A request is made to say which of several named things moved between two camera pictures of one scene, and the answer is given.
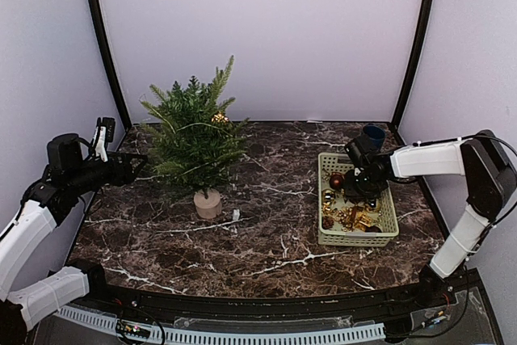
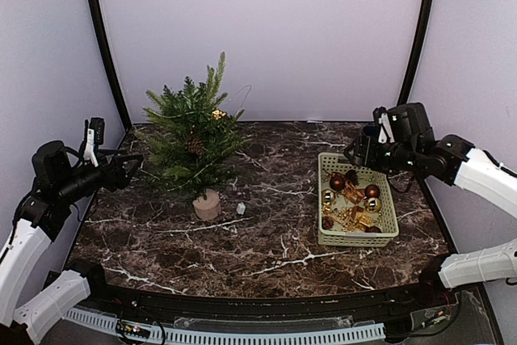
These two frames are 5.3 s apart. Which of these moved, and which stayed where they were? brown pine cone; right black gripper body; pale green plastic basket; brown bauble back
Moved: right black gripper body
Stayed: brown bauble back; pale green plastic basket; brown pine cone
